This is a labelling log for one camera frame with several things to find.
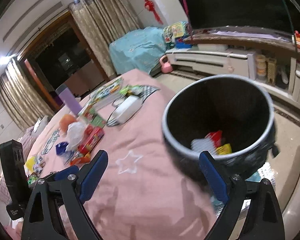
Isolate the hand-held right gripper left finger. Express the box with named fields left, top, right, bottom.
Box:
left=22, top=149, right=108, bottom=240

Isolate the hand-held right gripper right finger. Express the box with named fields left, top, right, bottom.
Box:
left=199, top=151, right=285, bottom=240

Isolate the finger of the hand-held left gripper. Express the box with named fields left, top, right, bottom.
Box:
left=44, top=166, right=80, bottom=182

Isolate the orange wrapper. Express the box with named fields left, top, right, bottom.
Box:
left=70, top=152, right=91, bottom=166

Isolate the blue wrapper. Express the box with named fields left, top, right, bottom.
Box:
left=55, top=142, right=69, bottom=156

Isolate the yellow snack wrapper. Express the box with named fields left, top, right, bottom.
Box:
left=216, top=144, right=232, bottom=155

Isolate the white wrapper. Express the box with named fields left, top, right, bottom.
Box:
left=191, top=139, right=217, bottom=156

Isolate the clear plastic bag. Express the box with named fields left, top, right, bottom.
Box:
left=66, top=121, right=87, bottom=151

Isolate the red printed snack package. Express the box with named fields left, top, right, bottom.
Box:
left=77, top=126, right=105, bottom=153

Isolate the red snack packet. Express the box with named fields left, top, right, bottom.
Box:
left=205, top=130, right=224, bottom=148

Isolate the black round waste bin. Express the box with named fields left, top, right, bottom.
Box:
left=161, top=74, right=280, bottom=188

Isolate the small yellow wrapper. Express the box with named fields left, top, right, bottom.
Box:
left=25, top=156, right=44, bottom=174

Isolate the plaid sofa cushion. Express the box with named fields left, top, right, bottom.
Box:
left=17, top=126, right=40, bottom=161

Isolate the orange snack bag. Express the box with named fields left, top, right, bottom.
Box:
left=59, top=114, right=78, bottom=131

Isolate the grey pillow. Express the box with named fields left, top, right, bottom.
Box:
left=34, top=116, right=50, bottom=133

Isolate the silver foil mat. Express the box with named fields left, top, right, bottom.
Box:
left=214, top=162, right=276, bottom=217

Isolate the purple bottle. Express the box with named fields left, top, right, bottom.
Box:
left=55, top=85, right=83, bottom=116

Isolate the white tissue pack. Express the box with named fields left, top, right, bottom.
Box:
left=114, top=95, right=142, bottom=123

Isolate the illustrated children's book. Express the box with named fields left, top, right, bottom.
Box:
left=86, top=77, right=123, bottom=101
left=90, top=90, right=123, bottom=107

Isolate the beige patterned curtain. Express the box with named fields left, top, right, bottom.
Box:
left=0, top=57, right=55, bottom=131
left=69, top=0, right=140, bottom=79

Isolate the pink cabinet safety lock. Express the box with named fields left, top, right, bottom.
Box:
left=227, top=52, right=235, bottom=72

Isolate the ceiling light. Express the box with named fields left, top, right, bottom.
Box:
left=0, top=55, right=12, bottom=67

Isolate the wooden framed glass door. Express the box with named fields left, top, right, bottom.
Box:
left=17, top=12, right=110, bottom=105

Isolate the white television cabinet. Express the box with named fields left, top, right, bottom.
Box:
left=165, top=25, right=300, bottom=103

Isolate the pink kettlebell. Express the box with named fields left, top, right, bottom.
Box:
left=159, top=56, right=173, bottom=74

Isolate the yellow plastic jar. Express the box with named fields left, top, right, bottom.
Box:
left=255, top=54, right=267, bottom=77

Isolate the white flat box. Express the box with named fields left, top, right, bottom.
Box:
left=199, top=44, right=228, bottom=52

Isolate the blue toy box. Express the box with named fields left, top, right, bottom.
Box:
left=175, top=39, right=193, bottom=49

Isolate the blue cloth covered furniture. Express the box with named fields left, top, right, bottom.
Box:
left=109, top=26, right=170, bottom=76

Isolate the colourful toy panel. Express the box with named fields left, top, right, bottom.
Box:
left=163, top=21, right=188, bottom=43

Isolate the black television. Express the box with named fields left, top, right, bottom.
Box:
left=167, top=0, right=300, bottom=35

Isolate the pink rod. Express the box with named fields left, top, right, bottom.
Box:
left=176, top=0, right=193, bottom=40

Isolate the red hanging decoration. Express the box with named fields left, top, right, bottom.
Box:
left=129, top=0, right=163, bottom=25

